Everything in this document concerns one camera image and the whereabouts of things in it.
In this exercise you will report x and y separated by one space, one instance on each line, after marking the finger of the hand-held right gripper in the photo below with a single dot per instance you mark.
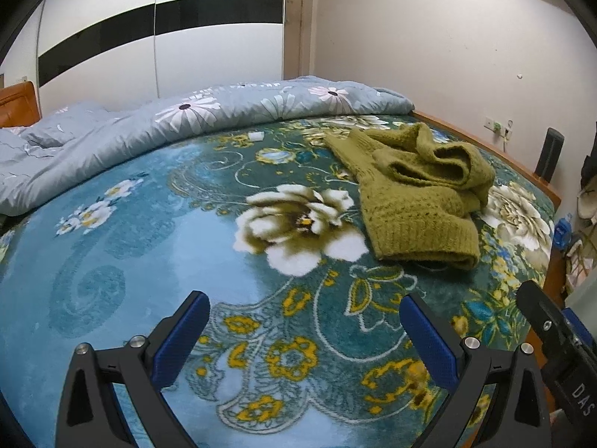
578 326
545 324

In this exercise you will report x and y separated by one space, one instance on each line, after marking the black speaker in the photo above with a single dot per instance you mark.
549 154

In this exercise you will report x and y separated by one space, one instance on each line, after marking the wooden bed frame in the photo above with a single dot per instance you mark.
522 168

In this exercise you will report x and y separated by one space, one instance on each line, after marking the small white object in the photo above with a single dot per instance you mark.
256 136

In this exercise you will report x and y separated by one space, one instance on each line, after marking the teal floral blanket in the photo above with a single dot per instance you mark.
163 242

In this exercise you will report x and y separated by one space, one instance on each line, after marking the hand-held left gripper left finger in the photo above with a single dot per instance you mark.
183 331

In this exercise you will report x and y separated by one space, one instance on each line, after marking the grey blue pillow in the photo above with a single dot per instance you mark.
65 126

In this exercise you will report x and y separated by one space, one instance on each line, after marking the wooden headboard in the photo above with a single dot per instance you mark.
18 102

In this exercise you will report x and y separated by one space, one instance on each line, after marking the beige door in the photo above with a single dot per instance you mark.
298 32

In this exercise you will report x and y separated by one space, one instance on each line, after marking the blue plastic bottle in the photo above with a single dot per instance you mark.
564 231

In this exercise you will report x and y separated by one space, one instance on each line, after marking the white wardrobe with black stripe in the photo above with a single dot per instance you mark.
140 42

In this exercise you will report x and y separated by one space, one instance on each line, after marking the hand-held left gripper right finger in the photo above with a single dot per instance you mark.
429 345

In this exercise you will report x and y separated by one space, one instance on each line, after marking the olive green knitted sweater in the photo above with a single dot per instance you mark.
415 205

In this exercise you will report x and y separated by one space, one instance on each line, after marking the white wall socket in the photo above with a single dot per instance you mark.
492 125

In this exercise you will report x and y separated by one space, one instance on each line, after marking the grey blue floral duvet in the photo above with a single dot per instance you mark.
140 135

